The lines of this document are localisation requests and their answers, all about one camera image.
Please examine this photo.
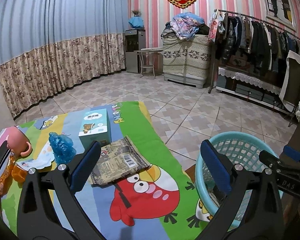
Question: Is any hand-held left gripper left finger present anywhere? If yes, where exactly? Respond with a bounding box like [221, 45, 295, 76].
[17, 140, 102, 240]

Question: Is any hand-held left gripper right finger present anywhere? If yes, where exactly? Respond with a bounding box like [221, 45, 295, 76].
[197, 139, 284, 240]

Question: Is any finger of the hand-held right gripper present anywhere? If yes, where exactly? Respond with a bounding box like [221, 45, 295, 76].
[259, 150, 282, 172]
[283, 145, 300, 172]

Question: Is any teal plastic laundry basket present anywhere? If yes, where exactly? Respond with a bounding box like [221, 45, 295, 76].
[195, 131, 285, 233]

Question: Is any blue plastic bag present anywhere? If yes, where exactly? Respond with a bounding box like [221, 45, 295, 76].
[49, 132, 75, 166]

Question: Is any camouflage snack packet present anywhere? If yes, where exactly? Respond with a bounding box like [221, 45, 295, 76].
[89, 135, 150, 186]

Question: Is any orange snack wrapper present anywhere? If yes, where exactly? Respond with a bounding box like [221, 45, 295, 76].
[0, 155, 17, 196]

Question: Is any teal tissue box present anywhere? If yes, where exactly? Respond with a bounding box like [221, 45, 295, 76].
[79, 109, 112, 148]

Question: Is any printed cartoon bird blanket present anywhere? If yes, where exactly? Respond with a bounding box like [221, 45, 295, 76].
[0, 100, 215, 240]

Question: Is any low white shelf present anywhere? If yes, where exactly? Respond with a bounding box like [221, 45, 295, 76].
[215, 66, 294, 110]

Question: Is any dark board with cream edge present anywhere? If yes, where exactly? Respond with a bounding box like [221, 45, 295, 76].
[279, 50, 300, 113]

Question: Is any pink mug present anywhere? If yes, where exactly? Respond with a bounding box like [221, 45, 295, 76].
[6, 125, 33, 157]

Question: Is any white lace cloth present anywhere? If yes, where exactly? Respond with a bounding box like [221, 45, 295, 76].
[218, 66, 283, 95]

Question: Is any black case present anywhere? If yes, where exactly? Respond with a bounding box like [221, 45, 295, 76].
[0, 140, 12, 175]

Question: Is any grey washing machine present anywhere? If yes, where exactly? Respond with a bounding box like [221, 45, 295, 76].
[163, 71, 208, 88]

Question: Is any row of hanging clothes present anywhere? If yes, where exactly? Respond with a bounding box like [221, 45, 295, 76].
[215, 14, 300, 73]

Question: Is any patterned beige cover cloth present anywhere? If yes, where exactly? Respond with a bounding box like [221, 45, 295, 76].
[162, 34, 212, 80]

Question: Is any grey water dispenser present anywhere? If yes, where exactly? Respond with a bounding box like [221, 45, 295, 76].
[125, 29, 146, 74]

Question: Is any small round side table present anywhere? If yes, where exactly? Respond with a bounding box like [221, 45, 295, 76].
[134, 48, 163, 78]

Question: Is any metal clothes rack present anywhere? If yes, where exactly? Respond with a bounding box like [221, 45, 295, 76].
[208, 9, 300, 94]

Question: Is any pink hanging bag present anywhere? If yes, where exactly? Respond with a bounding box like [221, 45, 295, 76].
[207, 15, 219, 42]

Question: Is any pile of dark clothes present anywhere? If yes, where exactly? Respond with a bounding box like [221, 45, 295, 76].
[161, 21, 177, 39]

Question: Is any floral quilt bundle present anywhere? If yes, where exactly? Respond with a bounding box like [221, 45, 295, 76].
[170, 12, 205, 40]

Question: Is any framed window silhouette picture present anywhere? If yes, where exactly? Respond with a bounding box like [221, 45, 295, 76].
[261, 0, 297, 32]

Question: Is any blue curtain with floral hem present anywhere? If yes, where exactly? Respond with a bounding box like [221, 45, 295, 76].
[0, 0, 129, 120]

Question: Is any blue covered water bottle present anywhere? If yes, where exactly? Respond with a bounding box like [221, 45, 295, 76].
[129, 16, 145, 30]

